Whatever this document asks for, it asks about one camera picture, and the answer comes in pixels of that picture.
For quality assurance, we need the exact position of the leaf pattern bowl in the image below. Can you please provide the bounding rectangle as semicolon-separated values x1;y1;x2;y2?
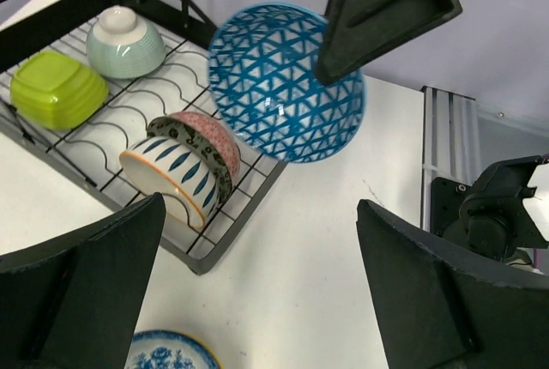
146;111;241;203

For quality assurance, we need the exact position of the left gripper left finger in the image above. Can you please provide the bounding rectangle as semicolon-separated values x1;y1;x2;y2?
1;193;166;368

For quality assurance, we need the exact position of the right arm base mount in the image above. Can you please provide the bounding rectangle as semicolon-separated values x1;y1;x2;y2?
429;155;548;263

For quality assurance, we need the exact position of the blue triangle pattern bowl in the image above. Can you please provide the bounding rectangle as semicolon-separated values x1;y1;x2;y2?
208;2;367;163

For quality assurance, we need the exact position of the black wire dish rack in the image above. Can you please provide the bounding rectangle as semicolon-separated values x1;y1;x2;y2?
1;0;286;275

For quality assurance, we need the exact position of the white bowl pink interior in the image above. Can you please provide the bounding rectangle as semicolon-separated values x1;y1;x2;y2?
119;136;220;230

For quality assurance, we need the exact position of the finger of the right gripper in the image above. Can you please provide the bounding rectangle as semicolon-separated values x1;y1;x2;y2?
315;0;462;85

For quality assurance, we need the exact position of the green square bowl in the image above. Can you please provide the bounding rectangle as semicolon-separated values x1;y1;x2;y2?
9;51;109;130

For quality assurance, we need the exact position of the aluminium frame rail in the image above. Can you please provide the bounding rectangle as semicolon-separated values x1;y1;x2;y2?
421;86;548;231

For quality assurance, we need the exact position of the celadon green bowl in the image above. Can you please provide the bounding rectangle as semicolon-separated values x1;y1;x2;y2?
86;5;166;79

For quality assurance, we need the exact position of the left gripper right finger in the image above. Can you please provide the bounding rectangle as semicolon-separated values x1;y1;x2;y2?
357;200;548;368

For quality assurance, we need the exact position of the blue floral bowl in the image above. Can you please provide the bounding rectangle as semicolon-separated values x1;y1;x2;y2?
124;330;221;369

